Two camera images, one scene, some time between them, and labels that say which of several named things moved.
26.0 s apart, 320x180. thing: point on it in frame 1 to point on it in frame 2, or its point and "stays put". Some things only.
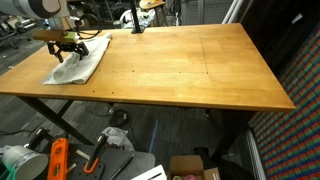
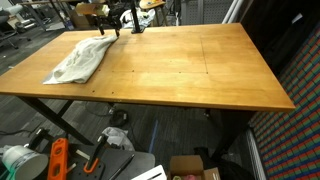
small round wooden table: [148, 4] stays put
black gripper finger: [60, 58] to [101, 30]
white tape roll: [22, 163] stays put
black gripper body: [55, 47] to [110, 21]
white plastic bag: [119, 137] stays put
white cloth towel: [77, 70] stays put
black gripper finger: [82, 50] to [117, 32]
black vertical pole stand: [136, 25] stays put
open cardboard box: [190, 167] stays put
